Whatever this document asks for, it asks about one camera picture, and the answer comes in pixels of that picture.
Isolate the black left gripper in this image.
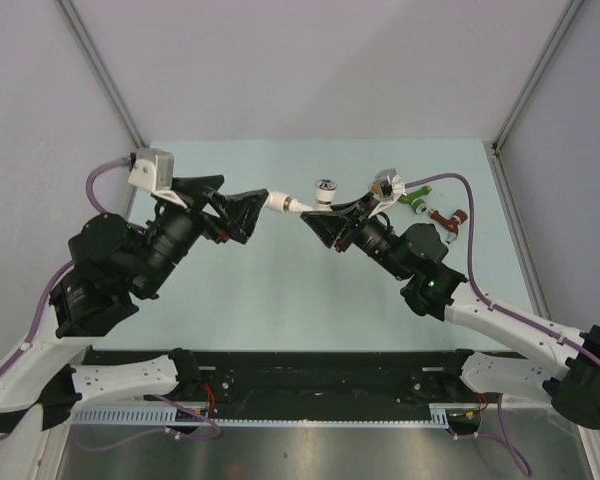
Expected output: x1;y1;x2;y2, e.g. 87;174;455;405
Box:
136;175;271;295

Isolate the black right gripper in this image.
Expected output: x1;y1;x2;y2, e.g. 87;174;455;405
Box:
300;192;411;282

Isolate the grey white water faucet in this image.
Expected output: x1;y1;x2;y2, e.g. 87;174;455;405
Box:
286;178;337;214

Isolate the white elbow pipe fitting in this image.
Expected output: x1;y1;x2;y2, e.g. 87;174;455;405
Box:
264;191;292;213

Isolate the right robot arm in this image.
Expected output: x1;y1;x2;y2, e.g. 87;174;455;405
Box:
303;193;600;430

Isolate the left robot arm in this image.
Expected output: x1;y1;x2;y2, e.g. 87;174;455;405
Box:
0;175;308;435

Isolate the green water faucet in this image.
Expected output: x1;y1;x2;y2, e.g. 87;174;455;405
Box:
398;185;432;215

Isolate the brown water faucet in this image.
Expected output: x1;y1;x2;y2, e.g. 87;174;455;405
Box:
428;209;468;244

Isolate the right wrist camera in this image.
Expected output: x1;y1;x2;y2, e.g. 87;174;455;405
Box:
370;168;406;217

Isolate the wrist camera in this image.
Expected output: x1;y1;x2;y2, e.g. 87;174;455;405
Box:
128;148;187;208
370;168;406;217

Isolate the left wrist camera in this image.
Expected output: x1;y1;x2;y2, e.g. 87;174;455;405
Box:
128;148;187;208

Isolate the aluminium frame post left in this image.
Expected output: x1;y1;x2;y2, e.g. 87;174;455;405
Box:
53;0;148;149

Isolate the aluminium frame post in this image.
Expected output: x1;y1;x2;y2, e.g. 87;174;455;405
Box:
53;0;148;149
490;0;589;155

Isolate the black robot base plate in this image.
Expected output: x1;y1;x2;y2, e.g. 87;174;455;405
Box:
174;351;495;420

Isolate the white slotted cable duct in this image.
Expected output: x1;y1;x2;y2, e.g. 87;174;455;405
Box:
72;403;481;430

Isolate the aluminium frame post right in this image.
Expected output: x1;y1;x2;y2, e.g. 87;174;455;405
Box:
490;0;589;155

